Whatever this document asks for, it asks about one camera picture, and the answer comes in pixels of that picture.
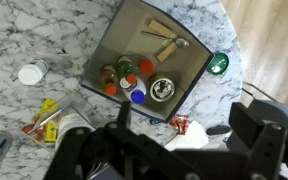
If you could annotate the wooden block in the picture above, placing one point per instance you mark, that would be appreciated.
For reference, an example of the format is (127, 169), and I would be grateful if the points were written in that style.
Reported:
(166, 52)
(160, 28)

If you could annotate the metal spoon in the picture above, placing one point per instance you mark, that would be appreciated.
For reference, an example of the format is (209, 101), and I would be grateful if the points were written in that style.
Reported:
(180, 42)

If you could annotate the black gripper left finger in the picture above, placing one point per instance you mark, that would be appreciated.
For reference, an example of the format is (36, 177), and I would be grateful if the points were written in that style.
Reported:
(124, 115)

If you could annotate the white pill bottle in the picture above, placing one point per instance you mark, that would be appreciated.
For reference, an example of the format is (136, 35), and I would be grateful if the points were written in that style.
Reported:
(32, 72)

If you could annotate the red ketchup packet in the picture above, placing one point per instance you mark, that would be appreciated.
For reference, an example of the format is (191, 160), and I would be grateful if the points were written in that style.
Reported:
(29, 129)
(180, 122)

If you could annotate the small black key fob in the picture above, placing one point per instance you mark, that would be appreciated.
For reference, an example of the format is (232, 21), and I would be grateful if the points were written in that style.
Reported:
(154, 121)

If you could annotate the green glass bottle red cap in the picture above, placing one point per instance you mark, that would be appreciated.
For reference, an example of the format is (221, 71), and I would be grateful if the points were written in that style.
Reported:
(125, 68)

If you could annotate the green round lid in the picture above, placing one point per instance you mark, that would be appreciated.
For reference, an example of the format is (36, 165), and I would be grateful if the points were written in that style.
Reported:
(218, 63)

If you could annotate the yellow sauce packet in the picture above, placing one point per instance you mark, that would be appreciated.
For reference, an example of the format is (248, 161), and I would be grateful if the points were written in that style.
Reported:
(49, 106)

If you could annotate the white paper napkin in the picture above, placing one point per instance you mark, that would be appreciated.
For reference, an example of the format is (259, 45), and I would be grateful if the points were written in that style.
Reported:
(190, 138)

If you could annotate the small bottle red cap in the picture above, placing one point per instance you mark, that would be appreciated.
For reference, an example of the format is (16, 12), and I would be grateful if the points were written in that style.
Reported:
(146, 66)

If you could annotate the orange sauce bottle red cap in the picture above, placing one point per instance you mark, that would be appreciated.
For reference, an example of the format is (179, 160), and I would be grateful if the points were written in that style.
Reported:
(109, 80)

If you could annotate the clear plastic container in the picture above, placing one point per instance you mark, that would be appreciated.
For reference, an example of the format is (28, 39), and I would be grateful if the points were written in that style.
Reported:
(80, 103)

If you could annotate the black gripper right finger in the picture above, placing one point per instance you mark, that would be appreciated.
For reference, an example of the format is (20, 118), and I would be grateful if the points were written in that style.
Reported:
(264, 143)

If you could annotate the white bottle blue cap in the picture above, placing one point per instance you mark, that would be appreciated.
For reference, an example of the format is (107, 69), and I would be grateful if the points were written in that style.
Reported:
(136, 91)

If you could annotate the navy cardboard box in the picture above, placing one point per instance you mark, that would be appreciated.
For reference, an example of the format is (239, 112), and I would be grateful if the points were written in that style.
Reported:
(134, 50)

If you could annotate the metal tin can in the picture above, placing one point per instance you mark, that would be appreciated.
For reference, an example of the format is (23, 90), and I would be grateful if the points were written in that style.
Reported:
(162, 88)

